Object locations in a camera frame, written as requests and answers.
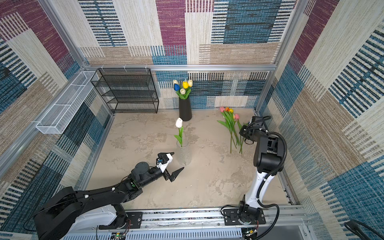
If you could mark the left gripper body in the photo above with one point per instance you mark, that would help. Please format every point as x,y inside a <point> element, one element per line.
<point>166,175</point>

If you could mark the clear glass vase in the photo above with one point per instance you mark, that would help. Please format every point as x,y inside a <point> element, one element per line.
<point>183,153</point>

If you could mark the dark grey cylindrical vase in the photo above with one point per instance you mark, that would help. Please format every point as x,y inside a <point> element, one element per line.
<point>185,109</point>

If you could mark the yellow tulip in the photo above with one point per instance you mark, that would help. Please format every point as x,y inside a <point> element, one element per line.
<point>185,84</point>

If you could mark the light pink tulip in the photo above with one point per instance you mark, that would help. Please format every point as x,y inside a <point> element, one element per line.
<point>241,139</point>

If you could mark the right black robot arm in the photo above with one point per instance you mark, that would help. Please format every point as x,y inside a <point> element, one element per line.
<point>269,159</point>

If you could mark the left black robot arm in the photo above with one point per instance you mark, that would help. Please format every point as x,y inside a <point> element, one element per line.
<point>70,210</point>

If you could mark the orange red tulip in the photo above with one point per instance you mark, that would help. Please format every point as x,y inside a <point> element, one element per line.
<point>229,115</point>

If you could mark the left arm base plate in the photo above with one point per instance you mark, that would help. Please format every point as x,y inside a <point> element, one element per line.
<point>130,220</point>

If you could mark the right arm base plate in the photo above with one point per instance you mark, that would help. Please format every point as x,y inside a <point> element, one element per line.
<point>233,217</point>

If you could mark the black wire shelf rack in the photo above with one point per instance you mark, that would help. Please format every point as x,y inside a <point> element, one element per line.
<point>129,90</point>

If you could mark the white wire mesh basket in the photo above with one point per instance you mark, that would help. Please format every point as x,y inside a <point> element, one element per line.
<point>60,114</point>

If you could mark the aluminium mounting rail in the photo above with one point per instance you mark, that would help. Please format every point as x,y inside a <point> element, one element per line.
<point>205,224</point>

